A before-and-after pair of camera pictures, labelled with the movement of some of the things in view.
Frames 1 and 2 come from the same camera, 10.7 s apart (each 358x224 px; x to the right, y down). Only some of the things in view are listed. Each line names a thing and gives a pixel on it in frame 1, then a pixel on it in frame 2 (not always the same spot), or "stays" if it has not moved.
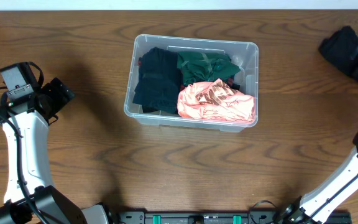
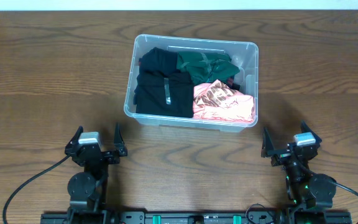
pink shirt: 215,99 stays
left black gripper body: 60,92 to 96,155
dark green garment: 199,66 stays
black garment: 344,48 to 163,89
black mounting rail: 220,218 stays
